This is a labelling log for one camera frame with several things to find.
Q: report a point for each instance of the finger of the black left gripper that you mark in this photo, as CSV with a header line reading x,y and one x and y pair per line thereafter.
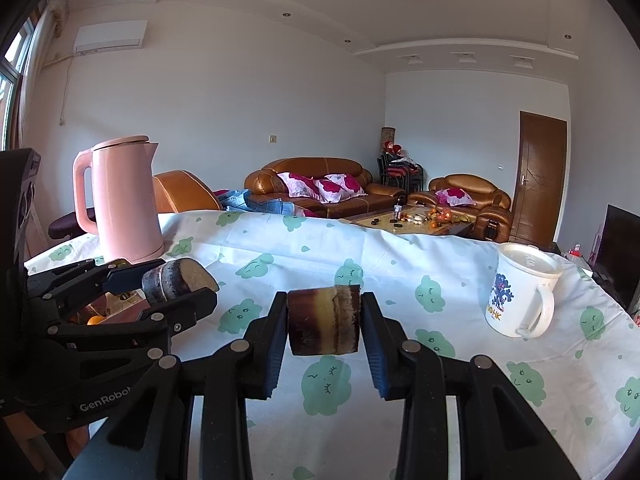
x,y
141,325
88,276

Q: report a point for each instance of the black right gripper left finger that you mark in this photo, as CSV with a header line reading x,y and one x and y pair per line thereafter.
x,y
179,404

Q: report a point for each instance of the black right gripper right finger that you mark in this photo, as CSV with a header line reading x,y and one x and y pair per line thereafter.
x,y
500,435

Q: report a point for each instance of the orange tangerine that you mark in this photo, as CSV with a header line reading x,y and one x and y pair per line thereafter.
x,y
95,320

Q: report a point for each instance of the gold metal tin box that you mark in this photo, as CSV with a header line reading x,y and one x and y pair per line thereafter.
x,y
123,308

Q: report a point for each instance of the dark round stool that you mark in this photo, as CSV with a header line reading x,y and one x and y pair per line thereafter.
x,y
65,228

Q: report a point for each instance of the pink electric kettle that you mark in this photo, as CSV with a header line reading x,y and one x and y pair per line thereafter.
x,y
114,198

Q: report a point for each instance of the near brown leather chair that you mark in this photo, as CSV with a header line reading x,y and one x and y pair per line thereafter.
x,y
180,191

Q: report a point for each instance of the white floral mug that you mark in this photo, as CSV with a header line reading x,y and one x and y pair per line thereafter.
x,y
521,302

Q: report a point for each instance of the blue clothes on sofa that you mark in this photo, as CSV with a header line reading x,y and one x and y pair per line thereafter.
x,y
244,200

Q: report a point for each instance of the black television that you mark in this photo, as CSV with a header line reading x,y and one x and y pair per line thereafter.
x,y
616,267

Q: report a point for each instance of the long brown leather sofa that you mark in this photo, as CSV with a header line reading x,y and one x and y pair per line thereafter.
x,y
327,186

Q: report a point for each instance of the wooden coffee table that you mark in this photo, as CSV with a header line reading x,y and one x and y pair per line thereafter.
x,y
417,220

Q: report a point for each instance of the white air conditioner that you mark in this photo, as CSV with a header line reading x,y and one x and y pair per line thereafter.
x,y
112,36

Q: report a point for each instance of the brown leather armchair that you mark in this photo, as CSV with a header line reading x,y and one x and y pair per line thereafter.
x,y
475,197

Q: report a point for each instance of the stacked black chairs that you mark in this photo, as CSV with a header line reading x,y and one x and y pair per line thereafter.
x,y
398,170

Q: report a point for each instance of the brown wooden door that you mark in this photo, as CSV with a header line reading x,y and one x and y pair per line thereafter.
x,y
540,182

